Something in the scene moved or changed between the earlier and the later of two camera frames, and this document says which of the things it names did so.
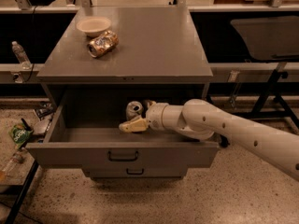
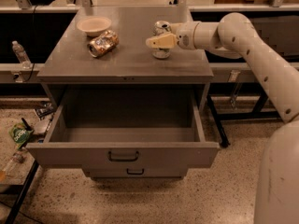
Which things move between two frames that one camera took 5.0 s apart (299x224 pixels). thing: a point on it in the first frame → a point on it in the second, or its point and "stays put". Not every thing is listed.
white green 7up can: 133,109 → 160,28
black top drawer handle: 122,160 stays put
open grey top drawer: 85,133 stays put
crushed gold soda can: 103,45 stays put
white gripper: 154,116 → 186,36
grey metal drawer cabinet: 159,59 stays put
